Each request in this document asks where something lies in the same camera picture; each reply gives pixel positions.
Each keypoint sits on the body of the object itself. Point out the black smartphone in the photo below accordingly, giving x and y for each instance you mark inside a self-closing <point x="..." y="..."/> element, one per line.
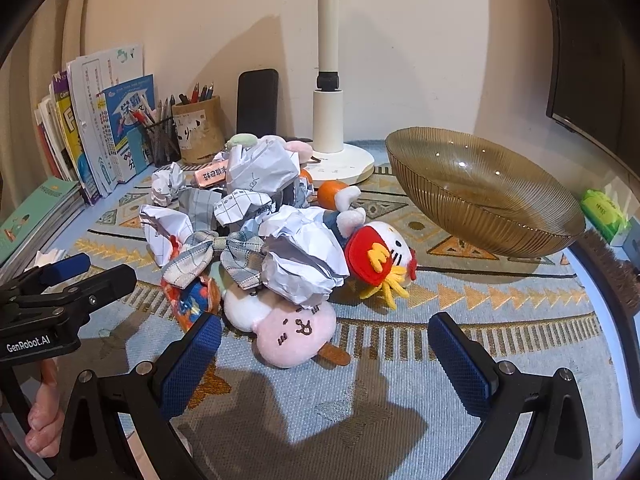
<point x="257" y="106"/>

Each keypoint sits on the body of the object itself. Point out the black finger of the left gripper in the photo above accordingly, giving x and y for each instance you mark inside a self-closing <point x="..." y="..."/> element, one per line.
<point x="81" y="298"/>

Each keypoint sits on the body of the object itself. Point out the plaid fabric bow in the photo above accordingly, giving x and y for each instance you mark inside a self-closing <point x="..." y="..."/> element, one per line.
<point x="239" y="254"/>

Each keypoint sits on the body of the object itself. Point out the patterned blue table mat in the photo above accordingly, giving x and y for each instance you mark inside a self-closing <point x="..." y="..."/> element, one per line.
<point x="391" y="413"/>

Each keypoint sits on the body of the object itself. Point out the person's left hand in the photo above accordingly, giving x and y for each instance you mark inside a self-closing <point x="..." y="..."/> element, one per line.
<point x="45" y="418"/>

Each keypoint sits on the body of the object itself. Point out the green tissue box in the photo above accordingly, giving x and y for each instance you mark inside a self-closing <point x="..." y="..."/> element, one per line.
<point x="605" y="216"/>

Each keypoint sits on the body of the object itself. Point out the brown paper pen holder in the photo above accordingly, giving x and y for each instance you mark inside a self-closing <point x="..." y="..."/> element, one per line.
<point x="200" y="130"/>

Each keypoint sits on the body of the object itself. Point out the large paper ball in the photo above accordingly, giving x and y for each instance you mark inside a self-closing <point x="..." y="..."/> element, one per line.
<point x="303" y="261"/>

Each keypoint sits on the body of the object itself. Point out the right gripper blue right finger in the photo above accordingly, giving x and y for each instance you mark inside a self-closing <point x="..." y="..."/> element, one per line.
<point x="556" y="444"/>

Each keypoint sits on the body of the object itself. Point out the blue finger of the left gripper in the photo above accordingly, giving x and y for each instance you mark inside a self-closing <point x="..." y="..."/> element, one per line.
<point x="39" y="278"/>

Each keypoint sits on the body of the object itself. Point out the flat green books stack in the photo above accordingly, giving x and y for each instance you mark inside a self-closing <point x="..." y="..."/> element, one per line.
<point x="36" y="221"/>

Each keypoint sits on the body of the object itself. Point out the white desk lamp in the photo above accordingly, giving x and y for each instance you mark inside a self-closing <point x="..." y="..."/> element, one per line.
<point x="332" y="158"/>

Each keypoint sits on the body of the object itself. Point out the upright blue white books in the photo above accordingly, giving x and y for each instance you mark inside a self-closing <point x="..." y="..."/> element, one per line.
<point x="95" y="111"/>

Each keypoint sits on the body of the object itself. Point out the amber ribbed glass bowl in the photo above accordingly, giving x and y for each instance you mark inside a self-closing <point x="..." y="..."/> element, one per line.
<point x="484" y="193"/>

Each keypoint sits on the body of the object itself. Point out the black wall television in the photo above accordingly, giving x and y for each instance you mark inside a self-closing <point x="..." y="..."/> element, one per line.
<point x="594" y="88"/>

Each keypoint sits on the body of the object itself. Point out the orange fruit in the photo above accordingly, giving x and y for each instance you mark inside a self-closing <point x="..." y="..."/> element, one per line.
<point x="333" y="195"/>

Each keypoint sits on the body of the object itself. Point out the black mesh pen holder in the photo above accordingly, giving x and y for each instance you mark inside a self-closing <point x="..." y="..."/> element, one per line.
<point x="163" y="141"/>

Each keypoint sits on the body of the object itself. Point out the pink small box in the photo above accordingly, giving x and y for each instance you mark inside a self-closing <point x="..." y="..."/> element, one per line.
<point x="212" y="174"/>

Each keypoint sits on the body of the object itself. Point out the small paper ball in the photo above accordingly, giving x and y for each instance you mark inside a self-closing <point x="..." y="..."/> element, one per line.
<point x="166" y="184"/>

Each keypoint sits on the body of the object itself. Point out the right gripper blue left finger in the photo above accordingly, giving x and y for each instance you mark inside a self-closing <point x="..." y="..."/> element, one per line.
<point x="93" y="444"/>

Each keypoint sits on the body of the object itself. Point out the three-ball dango plush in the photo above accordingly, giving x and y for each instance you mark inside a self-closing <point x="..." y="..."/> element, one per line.
<point x="286" y="335"/>

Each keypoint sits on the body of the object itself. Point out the Hello Kitty plush toy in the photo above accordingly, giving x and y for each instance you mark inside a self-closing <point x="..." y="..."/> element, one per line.
<point x="376" y="254"/>

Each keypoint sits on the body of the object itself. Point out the orange snack packet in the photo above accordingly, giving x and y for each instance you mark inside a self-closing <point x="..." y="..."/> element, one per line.
<point x="200" y="296"/>

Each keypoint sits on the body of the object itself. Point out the paper ball top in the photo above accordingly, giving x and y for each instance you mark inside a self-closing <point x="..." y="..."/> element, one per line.
<point x="265" y="168"/>

